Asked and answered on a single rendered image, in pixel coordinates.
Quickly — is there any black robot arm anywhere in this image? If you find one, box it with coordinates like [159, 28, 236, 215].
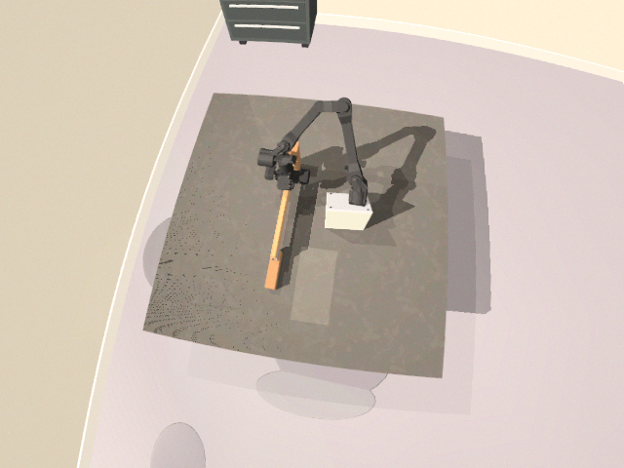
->
[257, 97, 368, 207]

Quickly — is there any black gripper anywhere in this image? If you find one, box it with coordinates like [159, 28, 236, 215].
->
[264, 166, 310, 184]

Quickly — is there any long wooden rail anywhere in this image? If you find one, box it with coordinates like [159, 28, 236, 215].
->
[270, 190, 291, 259]

